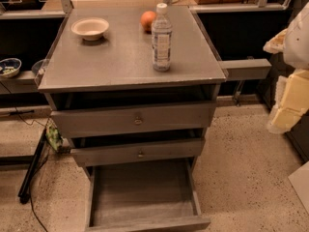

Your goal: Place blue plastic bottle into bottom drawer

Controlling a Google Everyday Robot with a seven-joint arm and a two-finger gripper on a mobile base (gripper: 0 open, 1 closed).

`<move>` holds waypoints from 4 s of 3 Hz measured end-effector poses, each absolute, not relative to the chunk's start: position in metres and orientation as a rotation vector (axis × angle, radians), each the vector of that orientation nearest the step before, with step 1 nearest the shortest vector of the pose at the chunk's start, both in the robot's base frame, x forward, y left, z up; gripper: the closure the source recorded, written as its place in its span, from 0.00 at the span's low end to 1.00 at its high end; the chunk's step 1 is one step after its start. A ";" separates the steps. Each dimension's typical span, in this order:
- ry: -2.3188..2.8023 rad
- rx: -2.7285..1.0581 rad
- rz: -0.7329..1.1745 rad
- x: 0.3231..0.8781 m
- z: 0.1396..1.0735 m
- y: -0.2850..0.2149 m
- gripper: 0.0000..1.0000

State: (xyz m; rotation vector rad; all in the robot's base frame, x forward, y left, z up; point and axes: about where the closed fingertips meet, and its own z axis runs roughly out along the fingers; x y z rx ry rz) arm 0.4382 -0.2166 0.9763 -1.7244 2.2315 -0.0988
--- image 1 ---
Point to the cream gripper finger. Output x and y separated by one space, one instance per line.
275 44
291 102

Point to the clear plastic water bottle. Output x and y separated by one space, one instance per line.
161 39

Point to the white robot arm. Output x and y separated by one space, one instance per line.
296 43

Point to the bottom grey open drawer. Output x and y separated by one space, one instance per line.
149 196

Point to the grey wooden drawer cabinet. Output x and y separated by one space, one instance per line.
117 71

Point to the middle grey drawer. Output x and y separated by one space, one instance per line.
160 150

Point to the top grey drawer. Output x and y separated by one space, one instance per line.
133 119

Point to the orange fruit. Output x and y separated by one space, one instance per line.
147 19

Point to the white paper bowl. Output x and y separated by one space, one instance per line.
90 29

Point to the green power strip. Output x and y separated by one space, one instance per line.
54 138

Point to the blue patterned small bowl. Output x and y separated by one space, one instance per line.
10 67

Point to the black metal floor bar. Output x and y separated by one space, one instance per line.
24 192

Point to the grey side shelf rail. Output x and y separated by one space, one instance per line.
249 69

